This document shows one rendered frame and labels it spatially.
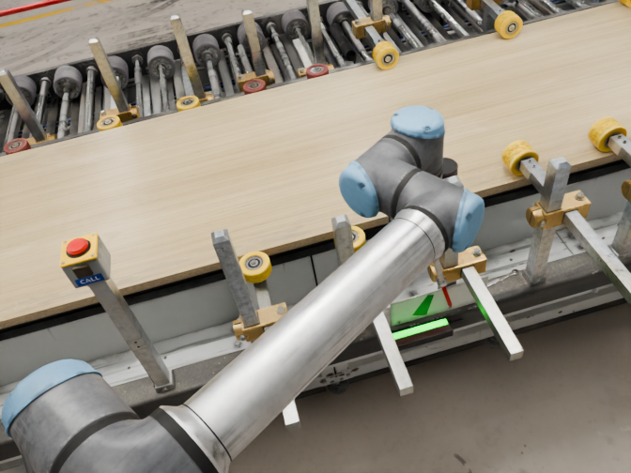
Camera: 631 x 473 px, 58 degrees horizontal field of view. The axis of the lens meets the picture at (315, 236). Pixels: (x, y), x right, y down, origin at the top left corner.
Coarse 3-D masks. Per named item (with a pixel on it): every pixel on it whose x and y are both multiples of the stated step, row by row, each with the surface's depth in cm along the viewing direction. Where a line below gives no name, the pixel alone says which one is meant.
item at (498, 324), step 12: (468, 276) 137; (480, 288) 134; (480, 300) 132; (492, 300) 131; (492, 312) 129; (492, 324) 128; (504, 324) 127; (504, 336) 124; (504, 348) 124; (516, 348) 122
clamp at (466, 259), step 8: (472, 248) 141; (464, 256) 140; (472, 256) 140; (480, 256) 139; (432, 264) 140; (440, 264) 139; (464, 264) 138; (472, 264) 138; (480, 264) 139; (432, 272) 139; (448, 272) 138; (456, 272) 139; (480, 272) 142; (432, 280) 141; (448, 280) 141
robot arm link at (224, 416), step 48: (432, 192) 84; (384, 240) 79; (432, 240) 80; (336, 288) 73; (384, 288) 75; (288, 336) 69; (336, 336) 71; (240, 384) 65; (288, 384) 67; (144, 432) 60; (192, 432) 60; (240, 432) 63
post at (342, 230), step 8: (344, 216) 120; (336, 224) 119; (344, 224) 120; (336, 232) 120; (344, 232) 121; (336, 240) 123; (344, 240) 123; (352, 240) 123; (336, 248) 127; (344, 248) 124; (352, 248) 125; (344, 256) 126
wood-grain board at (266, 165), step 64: (448, 64) 194; (512, 64) 189; (576, 64) 184; (128, 128) 193; (192, 128) 188; (256, 128) 183; (320, 128) 179; (384, 128) 174; (448, 128) 170; (512, 128) 166; (576, 128) 163; (0, 192) 178; (64, 192) 173; (128, 192) 169; (192, 192) 165; (256, 192) 162; (320, 192) 158; (0, 256) 158; (128, 256) 151; (192, 256) 148; (0, 320) 142
